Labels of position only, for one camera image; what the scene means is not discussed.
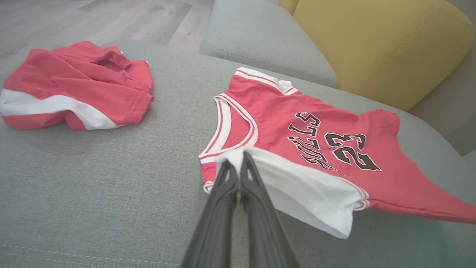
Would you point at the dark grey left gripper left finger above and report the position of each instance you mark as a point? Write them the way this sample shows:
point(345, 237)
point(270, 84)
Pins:
point(217, 219)

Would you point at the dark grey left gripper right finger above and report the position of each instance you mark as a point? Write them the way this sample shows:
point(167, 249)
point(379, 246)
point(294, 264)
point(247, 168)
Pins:
point(260, 219)

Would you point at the red basketball jersey number 23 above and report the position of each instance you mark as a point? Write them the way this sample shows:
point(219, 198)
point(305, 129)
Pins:
point(290, 111)

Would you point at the red shorts with white stripe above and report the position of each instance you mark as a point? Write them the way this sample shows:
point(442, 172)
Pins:
point(85, 85)

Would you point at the large grey sofa seat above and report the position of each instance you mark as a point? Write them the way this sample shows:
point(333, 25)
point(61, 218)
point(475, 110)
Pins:
point(111, 178)

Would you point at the long grey sofa seat cushion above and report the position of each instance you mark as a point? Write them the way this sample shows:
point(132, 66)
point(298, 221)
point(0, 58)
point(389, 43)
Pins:
point(260, 37)

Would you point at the large yellow sofa back cushion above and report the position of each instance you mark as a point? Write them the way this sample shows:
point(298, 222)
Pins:
point(386, 48)

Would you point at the small yellow sofa back cushion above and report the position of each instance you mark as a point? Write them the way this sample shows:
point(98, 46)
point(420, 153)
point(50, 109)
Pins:
point(288, 4)

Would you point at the grey sofa back panel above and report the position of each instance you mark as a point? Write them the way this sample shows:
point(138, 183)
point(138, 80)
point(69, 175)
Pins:
point(450, 108)

